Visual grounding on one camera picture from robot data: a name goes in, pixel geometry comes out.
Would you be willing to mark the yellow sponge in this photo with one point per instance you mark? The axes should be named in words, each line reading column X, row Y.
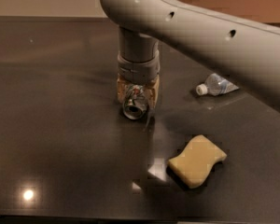
column 194, row 164

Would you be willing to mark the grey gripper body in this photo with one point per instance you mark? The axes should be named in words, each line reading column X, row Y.
column 138, row 69

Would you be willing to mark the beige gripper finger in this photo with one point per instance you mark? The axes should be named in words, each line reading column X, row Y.
column 122, row 86
column 152, row 92

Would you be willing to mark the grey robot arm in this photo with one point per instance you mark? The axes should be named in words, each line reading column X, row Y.
column 247, row 53

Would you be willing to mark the clear plastic water bottle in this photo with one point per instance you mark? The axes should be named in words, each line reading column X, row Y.
column 215, row 85

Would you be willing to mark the silver green 7up can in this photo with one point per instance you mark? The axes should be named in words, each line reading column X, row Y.
column 135, row 102

